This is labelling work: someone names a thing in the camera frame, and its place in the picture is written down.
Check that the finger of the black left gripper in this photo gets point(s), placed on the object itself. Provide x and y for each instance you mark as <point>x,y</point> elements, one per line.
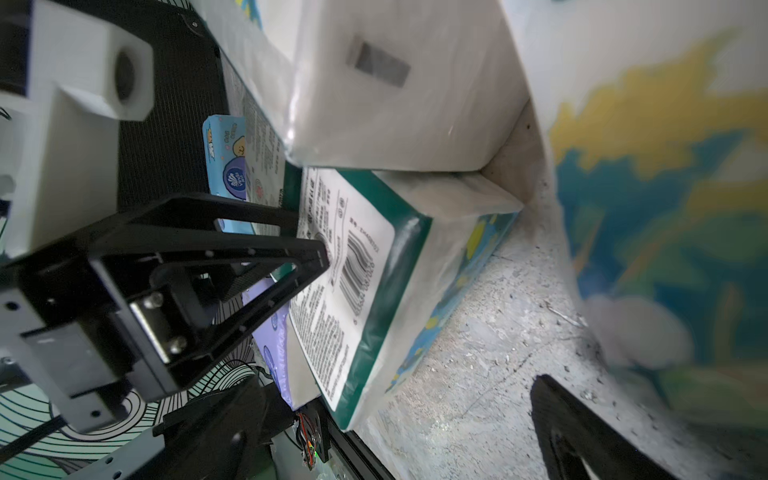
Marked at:
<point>185,222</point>

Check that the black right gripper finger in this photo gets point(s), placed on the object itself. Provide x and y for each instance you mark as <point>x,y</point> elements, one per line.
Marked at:
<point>576,443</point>

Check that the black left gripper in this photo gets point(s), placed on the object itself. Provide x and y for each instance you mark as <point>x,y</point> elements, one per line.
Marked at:
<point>144,312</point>

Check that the purple puppy tissue pack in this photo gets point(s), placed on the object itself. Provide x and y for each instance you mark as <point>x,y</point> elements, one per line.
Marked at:
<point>279,347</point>

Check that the green blue tissue pack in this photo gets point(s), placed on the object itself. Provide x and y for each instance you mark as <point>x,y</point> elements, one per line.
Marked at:
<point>403,250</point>
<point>428,86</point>

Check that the floral canvas tote bag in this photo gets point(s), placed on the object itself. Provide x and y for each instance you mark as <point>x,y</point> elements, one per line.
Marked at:
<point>653,116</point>

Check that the light blue puppy tissue pack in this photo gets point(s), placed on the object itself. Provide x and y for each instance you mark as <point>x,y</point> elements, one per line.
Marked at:
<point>225,151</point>

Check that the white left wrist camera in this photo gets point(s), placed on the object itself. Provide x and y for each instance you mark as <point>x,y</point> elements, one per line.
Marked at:
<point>68,81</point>

